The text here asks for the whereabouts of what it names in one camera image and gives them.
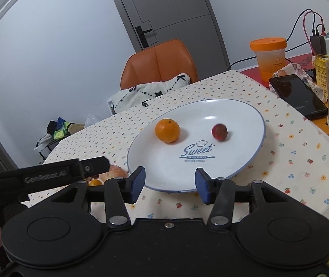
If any long peeled pomelo segment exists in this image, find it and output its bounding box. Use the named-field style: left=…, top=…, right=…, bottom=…
left=98, top=164, right=128, bottom=183

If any dark red small fruit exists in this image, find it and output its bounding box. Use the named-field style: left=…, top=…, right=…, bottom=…
left=211, top=123, right=228, bottom=142

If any large orange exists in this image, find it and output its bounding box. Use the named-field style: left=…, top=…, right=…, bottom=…
left=155, top=119, right=181, bottom=143

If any white Sweet bowl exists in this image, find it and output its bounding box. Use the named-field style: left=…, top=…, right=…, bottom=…
left=127, top=99, right=266, bottom=193

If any black metal shelf rack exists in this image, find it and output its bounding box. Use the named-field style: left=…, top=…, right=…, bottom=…
left=34, top=134, right=62, bottom=164

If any clear plastic bag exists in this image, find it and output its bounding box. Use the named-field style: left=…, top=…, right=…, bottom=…
left=84, top=114, right=104, bottom=128

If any white black-patterned cushion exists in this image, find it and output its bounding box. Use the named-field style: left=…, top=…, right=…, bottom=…
left=109, top=73, right=191, bottom=114

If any black smartphone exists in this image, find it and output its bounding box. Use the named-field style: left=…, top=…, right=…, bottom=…
left=269, top=74, right=327, bottom=120

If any orange leather chair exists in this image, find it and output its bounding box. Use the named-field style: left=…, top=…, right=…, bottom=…
left=120, top=39, right=198, bottom=89

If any orange lidded cup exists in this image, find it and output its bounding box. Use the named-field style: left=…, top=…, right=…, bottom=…
left=250, top=38, right=287, bottom=82

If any yellow plastic jar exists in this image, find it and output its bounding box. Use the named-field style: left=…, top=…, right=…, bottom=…
left=312, top=54, right=329, bottom=99

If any grey door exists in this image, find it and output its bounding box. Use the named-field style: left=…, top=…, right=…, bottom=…
left=114, top=0, right=230, bottom=79

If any black door handle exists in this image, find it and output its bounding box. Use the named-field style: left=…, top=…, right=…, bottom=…
left=135, top=25, right=157, bottom=49

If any red cable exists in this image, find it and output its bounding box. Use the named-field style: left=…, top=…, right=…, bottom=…
left=302, top=10, right=326, bottom=56

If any black power cable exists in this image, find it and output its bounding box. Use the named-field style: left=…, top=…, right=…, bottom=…
left=227, top=8, right=317, bottom=71

